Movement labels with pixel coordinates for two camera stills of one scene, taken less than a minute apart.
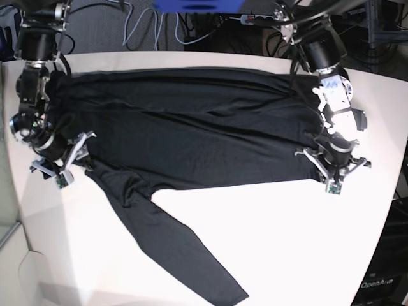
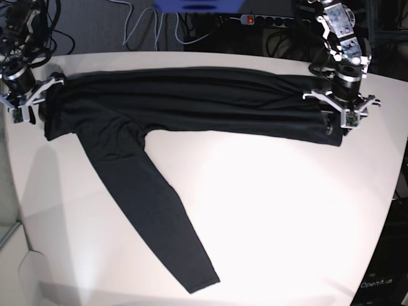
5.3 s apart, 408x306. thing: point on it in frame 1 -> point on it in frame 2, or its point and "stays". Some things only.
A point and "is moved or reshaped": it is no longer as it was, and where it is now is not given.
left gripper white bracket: (333, 186) -> (350, 119)
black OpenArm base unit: (386, 283) stays
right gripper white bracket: (85, 159) -> (18, 111)
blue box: (198, 6) stays
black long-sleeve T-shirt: (146, 129) is moved or reshaped
